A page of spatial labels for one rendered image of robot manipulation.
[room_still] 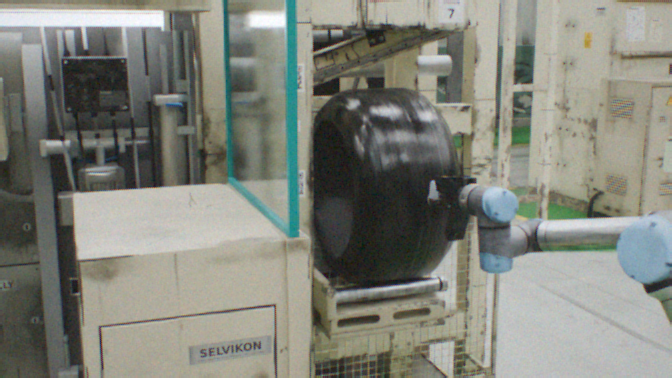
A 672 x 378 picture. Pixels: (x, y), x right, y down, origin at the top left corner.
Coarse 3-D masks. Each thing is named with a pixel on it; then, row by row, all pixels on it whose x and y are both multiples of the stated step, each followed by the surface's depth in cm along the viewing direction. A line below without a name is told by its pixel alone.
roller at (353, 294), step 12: (432, 276) 222; (336, 288) 212; (348, 288) 212; (360, 288) 212; (372, 288) 213; (384, 288) 214; (396, 288) 216; (408, 288) 217; (420, 288) 218; (432, 288) 220; (336, 300) 210; (348, 300) 211; (360, 300) 213
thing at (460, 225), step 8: (456, 208) 181; (456, 216) 182; (464, 216) 183; (448, 224) 185; (456, 224) 184; (464, 224) 185; (448, 232) 186; (456, 232) 185; (464, 232) 187; (456, 240) 187
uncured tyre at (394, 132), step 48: (336, 96) 218; (384, 96) 210; (336, 144) 245; (384, 144) 197; (432, 144) 201; (336, 192) 249; (384, 192) 195; (336, 240) 243; (384, 240) 199; (432, 240) 204
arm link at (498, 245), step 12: (480, 228) 169; (492, 228) 167; (504, 228) 167; (516, 228) 173; (480, 240) 169; (492, 240) 167; (504, 240) 167; (516, 240) 170; (480, 252) 170; (492, 252) 168; (504, 252) 168; (516, 252) 171; (480, 264) 171; (492, 264) 168; (504, 264) 168
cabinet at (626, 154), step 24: (600, 96) 644; (624, 96) 619; (648, 96) 596; (600, 120) 646; (624, 120) 621; (648, 120) 601; (600, 144) 648; (624, 144) 623; (648, 144) 605; (600, 168) 651; (624, 168) 625; (648, 168) 609; (624, 192) 627; (648, 192) 614; (600, 216) 658; (624, 216) 630
